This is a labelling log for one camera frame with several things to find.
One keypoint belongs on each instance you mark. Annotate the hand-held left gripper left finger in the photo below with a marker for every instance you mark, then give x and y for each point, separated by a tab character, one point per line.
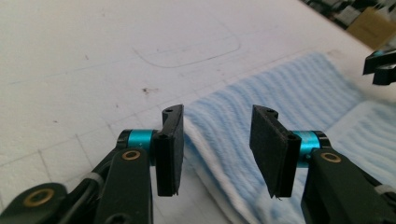
169	155

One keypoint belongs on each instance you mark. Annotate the light blue striped towel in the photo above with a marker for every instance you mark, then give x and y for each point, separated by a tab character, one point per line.
280	87

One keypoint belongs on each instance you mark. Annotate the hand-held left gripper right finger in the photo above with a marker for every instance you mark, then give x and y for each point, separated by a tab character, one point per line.
274	155

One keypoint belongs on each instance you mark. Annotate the large brown cardboard box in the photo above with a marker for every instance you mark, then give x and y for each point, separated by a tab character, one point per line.
370	28

